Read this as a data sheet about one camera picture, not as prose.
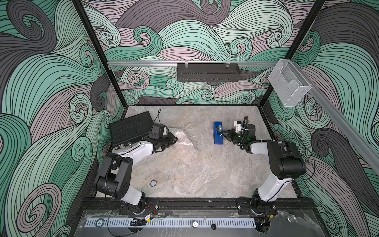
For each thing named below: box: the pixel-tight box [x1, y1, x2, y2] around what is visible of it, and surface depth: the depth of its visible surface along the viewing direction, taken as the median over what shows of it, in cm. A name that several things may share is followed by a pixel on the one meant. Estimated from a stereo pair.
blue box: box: [213, 121, 224, 145], surface depth 100 cm
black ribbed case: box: [109, 111, 154, 150], surface depth 100 cm
